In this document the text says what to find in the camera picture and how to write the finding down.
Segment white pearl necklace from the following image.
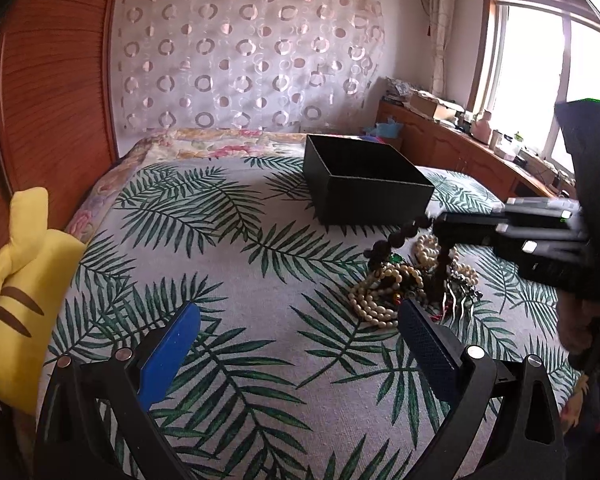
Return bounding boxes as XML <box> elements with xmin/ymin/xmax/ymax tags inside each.
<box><xmin>348</xmin><ymin>233</ymin><xmax>481</xmax><ymax>330</ymax></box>

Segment dark wooden bead bracelet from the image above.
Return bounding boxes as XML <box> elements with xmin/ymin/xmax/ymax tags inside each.
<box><xmin>363</xmin><ymin>213</ymin><xmax>456</xmax><ymax>306</ymax></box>

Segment black square jewelry box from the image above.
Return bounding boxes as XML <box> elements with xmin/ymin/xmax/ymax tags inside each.
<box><xmin>302</xmin><ymin>134</ymin><xmax>434</xmax><ymax>226</ymax></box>

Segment person's right hand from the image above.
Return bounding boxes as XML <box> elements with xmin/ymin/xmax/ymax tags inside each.
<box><xmin>557</xmin><ymin>290</ymin><xmax>600</xmax><ymax>354</ymax></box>

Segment pink bottle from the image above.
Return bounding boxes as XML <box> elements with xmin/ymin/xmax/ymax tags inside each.
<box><xmin>471</xmin><ymin>110</ymin><xmax>492</xmax><ymax>144</ymax></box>

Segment window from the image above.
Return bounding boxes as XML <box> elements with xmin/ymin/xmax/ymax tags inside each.
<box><xmin>475</xmin><ymin>0</ymin><xmax>600</xmax><ymax>174</ymax></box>

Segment wooden window cabinet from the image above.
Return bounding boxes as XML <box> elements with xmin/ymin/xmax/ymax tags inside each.
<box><xmin>376</xmin><ymin>100</ymin><xmax>555</xmax><ymax>202</ymax></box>

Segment palm leaf bedspread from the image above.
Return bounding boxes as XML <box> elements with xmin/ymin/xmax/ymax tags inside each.
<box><xmin>36</xmin><ymin>152</ymin><xmax>581</xmax><ymax>480</ymax></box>

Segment cardboard box on cabinet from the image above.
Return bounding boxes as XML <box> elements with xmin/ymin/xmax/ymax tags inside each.
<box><xmin>408</xmin><ymin>91</ymin><xmax>464</xmax><ymax>120</ymax></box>

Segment blue tissue bag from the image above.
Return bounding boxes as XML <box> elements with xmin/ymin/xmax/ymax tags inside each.
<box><xmin>365</xmin><ymin>117</ymin><xmax>403</xmax><ymax>139</ymax></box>

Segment yellow plush pillow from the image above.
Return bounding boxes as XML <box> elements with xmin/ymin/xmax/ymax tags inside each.
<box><xmin>0</xmin><ymin>188</ymin><xmax>85</xmax><ymax>416</ymax></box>

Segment pink circle pattern curtain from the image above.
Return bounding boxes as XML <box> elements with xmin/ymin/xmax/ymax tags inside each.
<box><xmin>111</xmin><ymin>0</ymin><xmax>385</xmax><ymax>136</ymax></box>

